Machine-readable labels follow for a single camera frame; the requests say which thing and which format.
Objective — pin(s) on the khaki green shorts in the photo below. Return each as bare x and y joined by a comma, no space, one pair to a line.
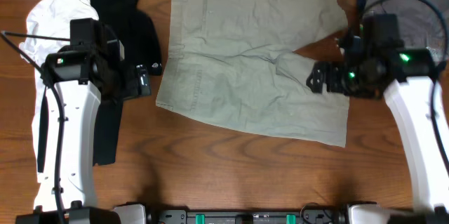
235,64

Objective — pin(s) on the grey folded garment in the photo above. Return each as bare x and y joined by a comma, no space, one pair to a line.
418,25

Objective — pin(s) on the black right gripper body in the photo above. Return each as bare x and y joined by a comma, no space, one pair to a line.
349,80

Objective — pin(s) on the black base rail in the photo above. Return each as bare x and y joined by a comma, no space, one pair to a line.
309,213

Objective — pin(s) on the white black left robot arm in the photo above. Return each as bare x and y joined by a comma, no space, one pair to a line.
65,157

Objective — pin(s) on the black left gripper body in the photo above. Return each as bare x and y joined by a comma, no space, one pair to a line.
130,86

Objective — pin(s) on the white garment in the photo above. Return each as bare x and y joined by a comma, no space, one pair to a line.
51,18

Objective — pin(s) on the black shirt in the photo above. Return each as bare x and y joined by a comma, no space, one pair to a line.
129,24

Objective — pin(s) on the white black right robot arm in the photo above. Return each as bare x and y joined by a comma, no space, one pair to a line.
377,65

